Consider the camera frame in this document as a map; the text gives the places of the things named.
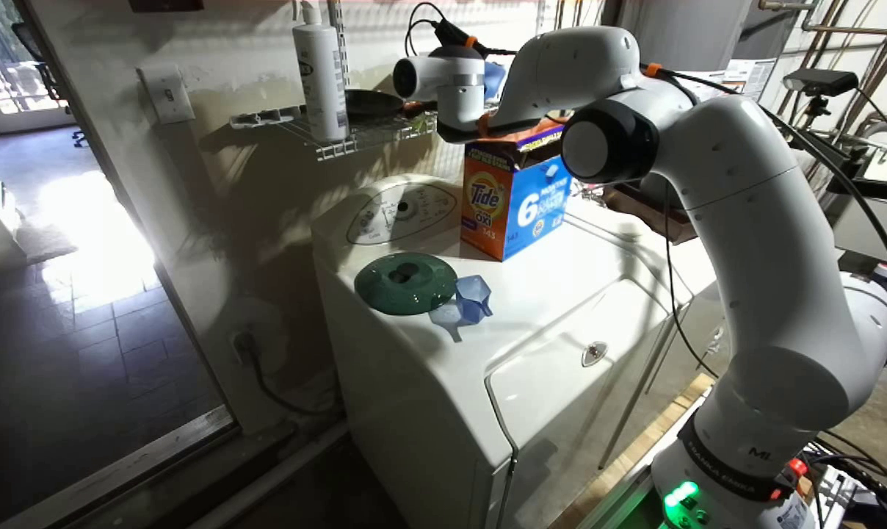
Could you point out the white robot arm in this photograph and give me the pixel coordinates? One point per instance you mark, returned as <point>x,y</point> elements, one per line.
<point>810,336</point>

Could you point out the dark blue measuring cup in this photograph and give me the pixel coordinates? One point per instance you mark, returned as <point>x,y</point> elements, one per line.
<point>468,306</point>

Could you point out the dark green round lid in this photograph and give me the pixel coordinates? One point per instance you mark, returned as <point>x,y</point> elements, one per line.
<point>406,283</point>

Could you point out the white washing machine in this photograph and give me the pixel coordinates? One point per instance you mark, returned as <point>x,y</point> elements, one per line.
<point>499,424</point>

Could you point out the blue orange detergent box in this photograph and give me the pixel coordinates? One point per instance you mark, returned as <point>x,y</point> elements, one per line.
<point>516,189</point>

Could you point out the tall white spray bottle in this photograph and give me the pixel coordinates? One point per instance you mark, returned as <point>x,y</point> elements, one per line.
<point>322,74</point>

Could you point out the wooden pallet board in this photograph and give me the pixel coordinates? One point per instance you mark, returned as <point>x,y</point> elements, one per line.
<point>637,453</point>

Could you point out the white wire shelf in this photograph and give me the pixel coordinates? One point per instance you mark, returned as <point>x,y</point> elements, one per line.
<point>415,121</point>

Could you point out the white wall outlet plate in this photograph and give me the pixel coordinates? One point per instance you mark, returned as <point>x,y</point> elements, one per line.
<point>168,95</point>

